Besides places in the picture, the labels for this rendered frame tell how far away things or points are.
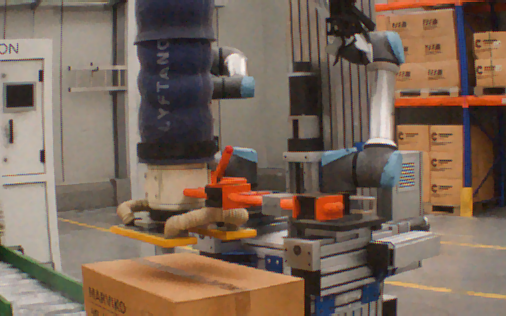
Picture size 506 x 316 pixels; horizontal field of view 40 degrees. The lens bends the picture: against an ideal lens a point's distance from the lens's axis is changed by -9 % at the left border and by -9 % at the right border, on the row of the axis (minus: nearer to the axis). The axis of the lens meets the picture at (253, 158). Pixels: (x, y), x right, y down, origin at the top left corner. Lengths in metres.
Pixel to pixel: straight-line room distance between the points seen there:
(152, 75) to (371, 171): 0.77
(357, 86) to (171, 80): 0.91
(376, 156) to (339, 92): 0.37
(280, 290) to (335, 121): 0.85
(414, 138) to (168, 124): 8.65
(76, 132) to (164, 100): 10.32
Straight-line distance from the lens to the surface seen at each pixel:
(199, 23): 2.07
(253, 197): 1.80
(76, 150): 12.34
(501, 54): 9.72
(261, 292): 1.96
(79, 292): 3.49
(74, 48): 12.39
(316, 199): 1.59
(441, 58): 10.17
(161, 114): 2.04
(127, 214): 2.20
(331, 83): 2.67
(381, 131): 2.43
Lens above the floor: 1.38
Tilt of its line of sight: 3 degrees down
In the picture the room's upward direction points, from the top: 2 degrees counter-clockwise
